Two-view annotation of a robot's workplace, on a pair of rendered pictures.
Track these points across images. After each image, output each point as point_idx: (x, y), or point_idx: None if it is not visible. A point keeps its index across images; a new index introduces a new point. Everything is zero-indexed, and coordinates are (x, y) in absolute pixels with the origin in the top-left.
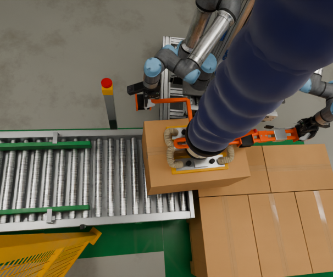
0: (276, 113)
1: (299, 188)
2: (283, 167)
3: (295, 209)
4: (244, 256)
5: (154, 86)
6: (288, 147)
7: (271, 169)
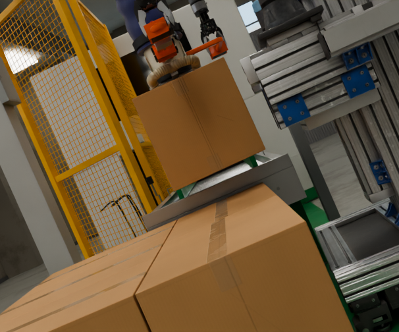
0: (245, 57)
1: (160, 257)
2: (218, 226)
3: (112, 273)
4: (66, 275)
5: (192, 8)
6: (278, 205)
7: (217, 222)
